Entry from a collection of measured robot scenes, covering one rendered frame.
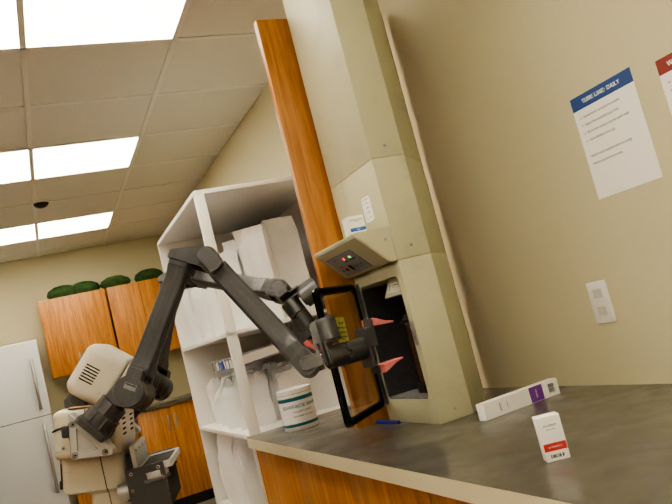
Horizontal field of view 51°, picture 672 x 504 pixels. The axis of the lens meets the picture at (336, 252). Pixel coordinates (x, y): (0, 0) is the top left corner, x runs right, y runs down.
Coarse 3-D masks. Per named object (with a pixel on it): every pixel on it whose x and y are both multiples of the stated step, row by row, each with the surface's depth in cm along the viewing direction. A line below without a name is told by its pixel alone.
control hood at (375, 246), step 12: (384, 228) 198; (348, 240) 198; (360, 240) 194; (372, 240) 196; (384, 240) 197; (324, 252) 215; (336, 252) 210; (360, 252) 201; (372, 252) 197; (384, 252) 196; (372, 264) 204; (384, 264) 202; (348, 276) 222
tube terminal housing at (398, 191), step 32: (384, 160) 202; (352, 192) 215; (384, 192) 200; (416, 192) 206; (384, 224) 201; (416, 224) 202; (416, 256) 200; (416, 288) 198; (448, 288) 210; (416, 320) 196; (448, 320) 200; (448, 352) 198; (384, 384) 220; (448, 384) 196; (480, 384) 215; (416, 416) 205; (448, 416) 194
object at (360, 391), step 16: (336, 304) 208; (352, 304) 219; (336, 320) 205; (352, 320) 216; (352, 336) 212; (352, 368) 206; (368, 368) 217; (336, 384) 194; (352, 384) 203; (368, 384) 214; (352, 400) 200; (368, 400) 210; (352, 416) 197
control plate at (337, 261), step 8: (336, 256) 212; (344, 256) 209; (352, 256) 206; (336, 264) 218; (344, 264) 215; (352, 264) 212; (360, 264) 209; (368, 264) 206; (344, 272) 221; (352, 272) 217
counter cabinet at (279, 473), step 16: (272, 464) 255; (288, 464) 237; (304, 464) 221; (272, 480) 259; (288, 480) 240; (304, 480) 224; (320, 480) 210; (336, 480) 198; (352, 480) 187; (368, 480) 177; (272, 496) 263; (288, 496) 244; (304, 496) 227; (320, 496) 213; (336, 496) 200; (352, 496) 189; (368, 496) 179; (384, 496) 170; (400, 496) 161; (416, 496) 154; (432, 496) 147
